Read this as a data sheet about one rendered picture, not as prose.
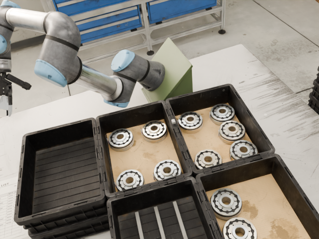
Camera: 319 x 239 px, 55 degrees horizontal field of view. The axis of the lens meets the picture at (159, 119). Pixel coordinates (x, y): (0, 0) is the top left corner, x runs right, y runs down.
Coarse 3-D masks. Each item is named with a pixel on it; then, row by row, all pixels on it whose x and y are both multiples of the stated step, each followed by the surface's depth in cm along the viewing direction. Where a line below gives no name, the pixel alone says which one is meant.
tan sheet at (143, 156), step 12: (132, 132) 132; (168, 132) 130; (108, 144) 129; (144, 144) 127; (156, 144) 126; (168, 144) 125; (120, 156) 124; (132, 156) 123; (144, 156) 122; (156, 156) 122; (168, 156) 121; (120, 168) 119; (132, 168) 119; (144, 168) 118; (144, 180) 114
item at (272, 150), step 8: (208, 88) 131; (216, 88) 131; (232, 88) 130; (176, 96) 130; (184, 96) 130; (168, 104) 127; (248, 112) 121; (176, 120) 120; (176, 128) 117; (256, 128) 114; (264, 136) 110; (184, 144) 111; (264, 152) 105; (272, 152) 105; (192, 160) 106; (232, 160) 104; (240, 160) 104; (192, 168) 104; (208, 168) 103; (216, 168) 103
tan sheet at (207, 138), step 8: (200, 112) 136; (208, 112) 135; (208, 120) 132; (208, 128) 129; (216, 128) 128; (184, 136) 127; (192, 136) 127; (200, 136) 126; (208, 136) 126; (216, 136) 125; (192, 144) 124; (200, 144) 123; (208, 144) 123; (216, 144) 122; (224, 144) 122; (192, 152) 121; (224, 152) 119; (224, 160) 117
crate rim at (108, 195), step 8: (144, 104) 129; (152, 104) 128; (112, 112) 128; (120, 112) 127; (168, 112) 124; (96, 120) 125; (176, 136) 116; (184, 152) 109; (104, 160) 110; (184, 160) 106; (104, 168) 108; (104, 176) 105; (176, 176) 102; (184, 176) 102; (104, 184) 103; (144, 184) 101; (152, 184) 101; (120, 192) 100; (128, 192) 100
